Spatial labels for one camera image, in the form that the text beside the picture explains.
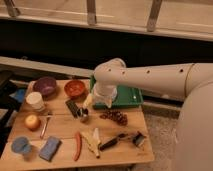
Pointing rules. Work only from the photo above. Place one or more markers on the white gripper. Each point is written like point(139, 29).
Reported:
point(103, 93)

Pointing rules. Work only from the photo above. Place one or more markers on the blue sponge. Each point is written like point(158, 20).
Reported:
point(50, 148)

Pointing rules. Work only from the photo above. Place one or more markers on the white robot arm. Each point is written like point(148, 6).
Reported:
point(189, 83)

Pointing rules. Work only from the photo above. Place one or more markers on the green plastic tray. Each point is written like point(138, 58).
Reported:
point(127, 97)

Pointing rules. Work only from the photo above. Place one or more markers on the bunch of dark grapes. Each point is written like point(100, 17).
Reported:
point(116, 116)

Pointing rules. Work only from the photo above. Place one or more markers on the orange bowl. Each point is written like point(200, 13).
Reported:
point(74, 88)

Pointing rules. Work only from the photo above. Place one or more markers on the wooden cutting board table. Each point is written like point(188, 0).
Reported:
point(63, 126)

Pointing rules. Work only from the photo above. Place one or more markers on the purple bowl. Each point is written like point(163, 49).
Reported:
point(45, 85)

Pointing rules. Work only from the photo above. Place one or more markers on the black binder clip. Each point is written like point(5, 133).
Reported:
point(138, 139)

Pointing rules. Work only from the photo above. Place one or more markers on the metal spoon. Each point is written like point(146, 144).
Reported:
point(45, 127)

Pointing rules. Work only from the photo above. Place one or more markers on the white cylindrical container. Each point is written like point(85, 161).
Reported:
point(35, 100)

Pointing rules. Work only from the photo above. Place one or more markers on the red yellow apple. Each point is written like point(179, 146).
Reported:
point(32, 122)

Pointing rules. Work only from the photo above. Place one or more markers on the blue plastic cup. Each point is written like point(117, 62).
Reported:
point(21, 146)

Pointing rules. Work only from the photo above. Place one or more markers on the black handled tool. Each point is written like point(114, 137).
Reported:
point(112, 142)

